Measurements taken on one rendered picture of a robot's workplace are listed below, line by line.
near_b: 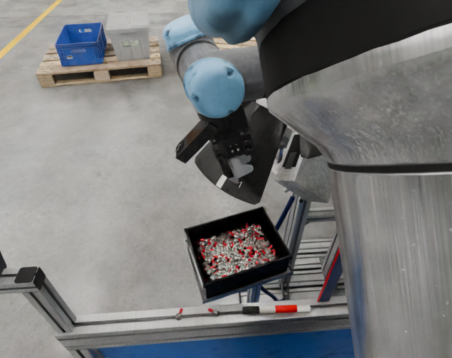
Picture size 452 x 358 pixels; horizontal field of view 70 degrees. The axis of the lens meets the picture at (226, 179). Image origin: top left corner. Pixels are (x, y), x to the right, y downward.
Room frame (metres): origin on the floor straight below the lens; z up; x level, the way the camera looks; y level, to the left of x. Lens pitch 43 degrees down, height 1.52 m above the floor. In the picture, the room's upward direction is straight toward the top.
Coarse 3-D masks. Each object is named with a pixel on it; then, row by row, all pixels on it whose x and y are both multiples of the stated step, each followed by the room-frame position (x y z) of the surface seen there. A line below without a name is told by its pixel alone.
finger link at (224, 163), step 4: (220, 152) 0.50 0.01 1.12; (220, 156) 0.50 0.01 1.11; (220, 160) 0.49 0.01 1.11; (224, 160) 0.49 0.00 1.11; (220, 164) 0.49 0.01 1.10; (224, 164) 0.49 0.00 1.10; (228, 164) 0.50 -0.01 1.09; (224, 168) 0.49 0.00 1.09; (228, 168) 0.49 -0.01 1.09; (224, 172) 0.49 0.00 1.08; (228, 172) 0.49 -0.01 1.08; (228, 176) 0.50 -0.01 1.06; (232, 176) 0.50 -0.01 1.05
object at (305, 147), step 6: (300, 138) 0.46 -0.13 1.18; (300, 144) 0.45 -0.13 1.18; (306, 144) 0.44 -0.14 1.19; (312, 144) 0.44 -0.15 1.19; (300, 150) 0.44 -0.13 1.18; (306, 150) 0.43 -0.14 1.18; (312, 150) 0.42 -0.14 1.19; (318, 150) 0.42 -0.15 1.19; (306, 156) 0.42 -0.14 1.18; (312, 156) 0.41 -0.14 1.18
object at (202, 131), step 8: (200, 120) 0.55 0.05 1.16; (200, 128) 0.52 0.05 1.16; (208, 128) 0.51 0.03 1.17; (216, 128) 0.52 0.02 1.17; (192, 136) 0.53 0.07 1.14; (200, 136) 0.51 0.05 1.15; (208, 136) 0.51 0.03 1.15; (184, 144) 0.53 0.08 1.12; (192, 144) 0.51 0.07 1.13; (200, 144) 0.51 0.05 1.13; (176, 152) 0.52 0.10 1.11; (184, 152) 0.51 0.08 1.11; (192, 152) 0.51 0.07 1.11; (184, 160) 0.51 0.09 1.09
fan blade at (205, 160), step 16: (256, 112) 0.69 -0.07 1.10; (256, 128) 0.66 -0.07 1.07; (272, 128) 0.65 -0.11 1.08; (208, 144) 0.68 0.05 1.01; (256, 144) 0.63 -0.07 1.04; (272, 144) 0.62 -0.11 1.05; (208, 160) 0.64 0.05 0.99; (256, 160) 0.60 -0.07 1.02; (272, 160) 0.59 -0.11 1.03; (208, 176) 0.60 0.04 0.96; (256, 176) 0.56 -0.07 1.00; (240, 192) 0.54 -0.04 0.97; (256, 192) 0.53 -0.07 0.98
